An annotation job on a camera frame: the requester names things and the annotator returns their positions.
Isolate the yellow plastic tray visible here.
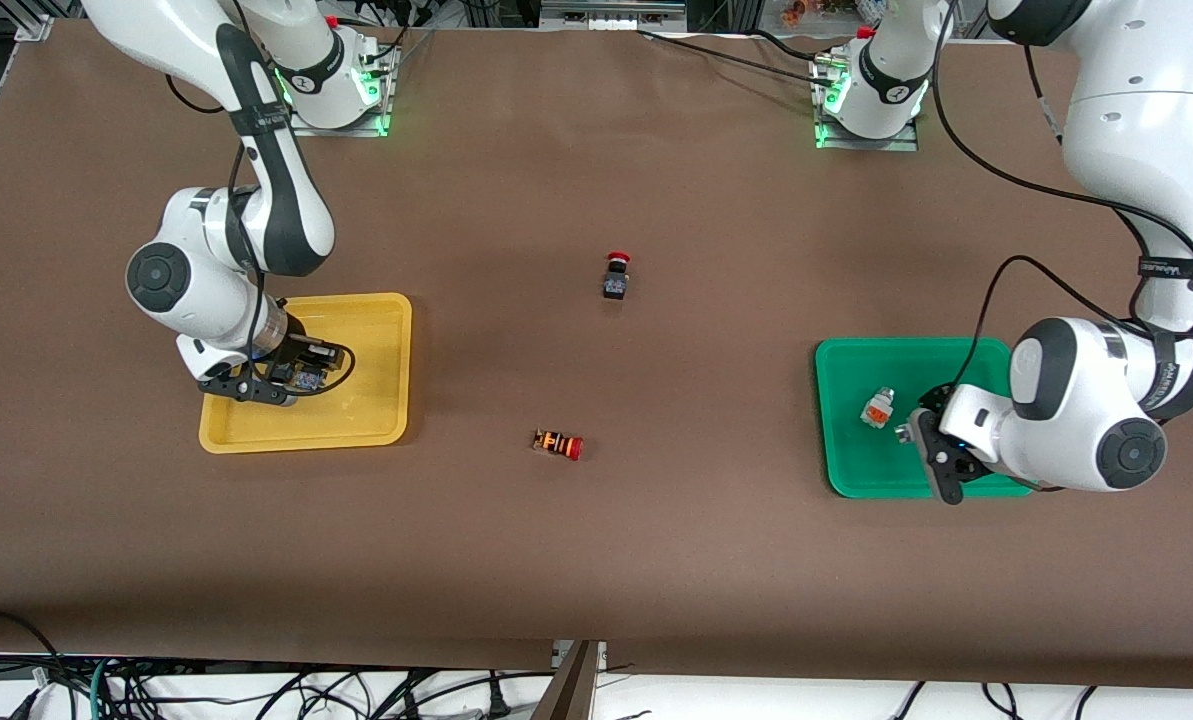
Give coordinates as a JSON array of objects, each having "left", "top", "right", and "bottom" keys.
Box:
[{"left": 199, "top": 292, "right": 414, "bottom": 456}]

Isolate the green plastic tray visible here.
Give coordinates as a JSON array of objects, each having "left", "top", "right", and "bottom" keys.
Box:
[{"left": 814, "top": 337, "right": 1040, "bottom": 499}]

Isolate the red button orange striped body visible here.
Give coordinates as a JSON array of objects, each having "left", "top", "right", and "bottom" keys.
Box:
[{"left": 532, "top": 428, "right": 585, "bottom": 462}]

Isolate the brown wooden table leg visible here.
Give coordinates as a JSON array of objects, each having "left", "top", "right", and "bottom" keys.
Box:
[{"left": 531, "top": 640, "right": 602, "bottom": 720}]

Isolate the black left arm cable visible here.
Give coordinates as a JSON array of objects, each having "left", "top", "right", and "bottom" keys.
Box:
[{"left": 931, "top": 0, "right": 1193, "bottom": 491}]

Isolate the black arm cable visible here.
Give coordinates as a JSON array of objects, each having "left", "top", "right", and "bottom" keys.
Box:
[
  {"left": 161, "top": 0, "right": 357, "bottom": 399},
  {"left": 931, "top": 0, "right": 1193, "bottom": 491}
]

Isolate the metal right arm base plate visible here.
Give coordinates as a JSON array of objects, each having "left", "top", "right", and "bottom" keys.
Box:
[{"left": 286, "top": 95, "right": 394, "bottom": 138}]

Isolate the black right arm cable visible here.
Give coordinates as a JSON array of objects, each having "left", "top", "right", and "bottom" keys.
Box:
[{"left": 161, "top": 0, "right": 357, "bottom": 399}]

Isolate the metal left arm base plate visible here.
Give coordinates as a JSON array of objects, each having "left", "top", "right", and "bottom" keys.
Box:
[{"left": 814, "top": 115, "right": 920, "bottom": 153}]

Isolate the black arched floor cable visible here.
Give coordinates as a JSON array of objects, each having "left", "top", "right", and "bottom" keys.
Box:
[{"left": 0, "top": 610, "right": 62, "bottom": 720}]

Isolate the black cable on table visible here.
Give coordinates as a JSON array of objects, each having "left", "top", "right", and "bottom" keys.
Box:
[{"left": 639, "top": 28, "right": 837, "bottom": 86}]

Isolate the silver metal rail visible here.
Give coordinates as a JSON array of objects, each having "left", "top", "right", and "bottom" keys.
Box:
[{"left": 539, "top": 0, "right": 689, "bottom": 31}]

